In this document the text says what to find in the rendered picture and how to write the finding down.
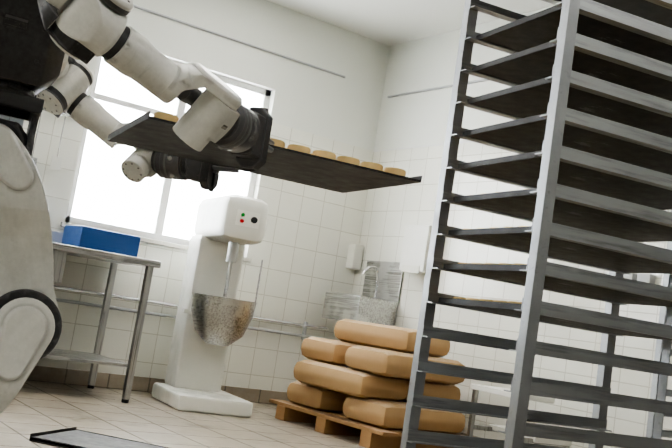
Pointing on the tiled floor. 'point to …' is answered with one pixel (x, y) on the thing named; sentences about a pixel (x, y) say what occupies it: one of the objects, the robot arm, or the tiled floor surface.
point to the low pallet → (341, 425)
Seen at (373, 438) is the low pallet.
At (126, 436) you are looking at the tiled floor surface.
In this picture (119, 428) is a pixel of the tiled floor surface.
